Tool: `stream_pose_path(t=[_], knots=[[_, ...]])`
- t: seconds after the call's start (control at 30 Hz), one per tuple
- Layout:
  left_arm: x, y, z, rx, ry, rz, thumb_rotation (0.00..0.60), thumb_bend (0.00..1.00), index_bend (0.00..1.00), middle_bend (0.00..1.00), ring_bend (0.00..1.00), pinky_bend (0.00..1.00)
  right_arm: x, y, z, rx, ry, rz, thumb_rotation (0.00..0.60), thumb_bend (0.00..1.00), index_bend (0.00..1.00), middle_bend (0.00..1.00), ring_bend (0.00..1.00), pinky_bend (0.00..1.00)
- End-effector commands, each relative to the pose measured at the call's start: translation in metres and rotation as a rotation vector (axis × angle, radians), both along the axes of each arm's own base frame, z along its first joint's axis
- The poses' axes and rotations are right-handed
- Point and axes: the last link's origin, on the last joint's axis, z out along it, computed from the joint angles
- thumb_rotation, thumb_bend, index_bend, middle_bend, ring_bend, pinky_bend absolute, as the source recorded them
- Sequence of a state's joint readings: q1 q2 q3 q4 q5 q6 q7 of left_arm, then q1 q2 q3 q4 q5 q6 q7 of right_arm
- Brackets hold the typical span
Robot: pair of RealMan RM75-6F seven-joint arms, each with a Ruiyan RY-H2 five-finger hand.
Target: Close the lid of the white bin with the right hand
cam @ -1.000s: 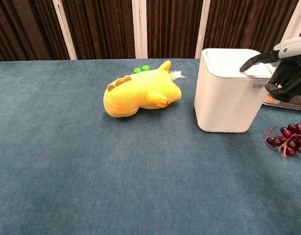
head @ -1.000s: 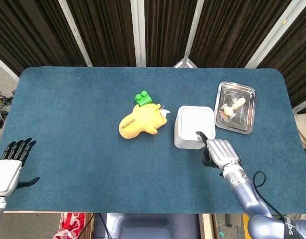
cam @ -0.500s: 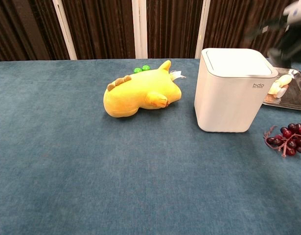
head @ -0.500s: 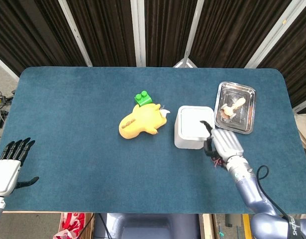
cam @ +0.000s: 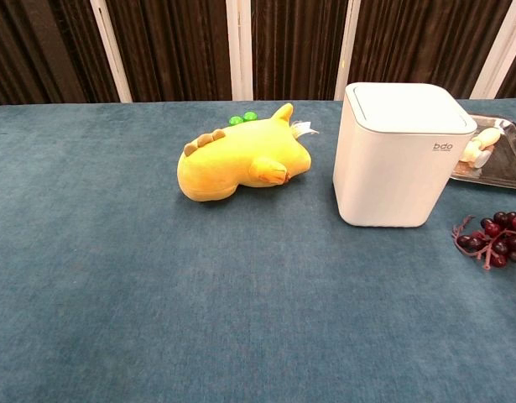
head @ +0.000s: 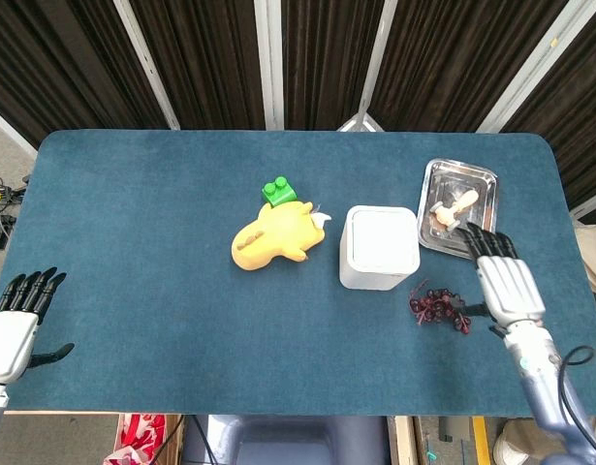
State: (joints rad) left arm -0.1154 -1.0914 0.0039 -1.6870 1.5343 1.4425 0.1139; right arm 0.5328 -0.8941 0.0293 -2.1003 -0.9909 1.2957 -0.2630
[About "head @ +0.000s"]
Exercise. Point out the yellow plush duck toy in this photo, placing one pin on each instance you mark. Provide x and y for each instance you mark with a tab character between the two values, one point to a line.
278	235

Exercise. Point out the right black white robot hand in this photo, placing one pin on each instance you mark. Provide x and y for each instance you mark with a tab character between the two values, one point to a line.
511	290

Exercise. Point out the white shoe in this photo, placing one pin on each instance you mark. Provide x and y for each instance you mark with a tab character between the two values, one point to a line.
508	453

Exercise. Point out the red and white bag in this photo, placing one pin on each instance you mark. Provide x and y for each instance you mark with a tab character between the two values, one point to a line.
142	436

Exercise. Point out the green toy building block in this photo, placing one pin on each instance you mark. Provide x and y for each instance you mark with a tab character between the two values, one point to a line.
278	191

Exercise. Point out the dark purple grape bunch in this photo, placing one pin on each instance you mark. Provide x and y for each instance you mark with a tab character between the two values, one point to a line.
433	307

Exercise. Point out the brown cardboard box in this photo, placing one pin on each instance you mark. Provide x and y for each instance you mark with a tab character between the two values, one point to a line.
170	443

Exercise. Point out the dark brown curtain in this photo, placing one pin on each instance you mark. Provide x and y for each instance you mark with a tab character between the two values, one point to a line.
210	58

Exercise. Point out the white metal frame post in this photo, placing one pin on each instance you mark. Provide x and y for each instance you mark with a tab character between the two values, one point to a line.
269	63
375	63
530	72
147	63
590	203
9	133

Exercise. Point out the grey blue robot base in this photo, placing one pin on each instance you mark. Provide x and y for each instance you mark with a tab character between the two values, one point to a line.
288	441

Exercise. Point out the white plastic box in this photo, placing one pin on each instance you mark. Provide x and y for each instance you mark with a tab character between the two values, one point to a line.
379	247

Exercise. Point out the small wooden toy hammer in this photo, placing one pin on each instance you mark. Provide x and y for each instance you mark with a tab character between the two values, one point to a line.
455	206

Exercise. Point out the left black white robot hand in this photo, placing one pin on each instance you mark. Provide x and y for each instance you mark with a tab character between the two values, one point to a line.
9	339

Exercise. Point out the metal tray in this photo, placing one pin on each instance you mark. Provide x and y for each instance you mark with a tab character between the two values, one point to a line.
460	179

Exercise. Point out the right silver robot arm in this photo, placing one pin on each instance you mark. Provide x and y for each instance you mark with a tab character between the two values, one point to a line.
544	382

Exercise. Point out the blue felt table cover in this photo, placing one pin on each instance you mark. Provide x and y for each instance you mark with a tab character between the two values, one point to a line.
157	290

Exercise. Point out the beige trouser leg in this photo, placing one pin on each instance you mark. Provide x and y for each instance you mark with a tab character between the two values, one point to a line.
520	431

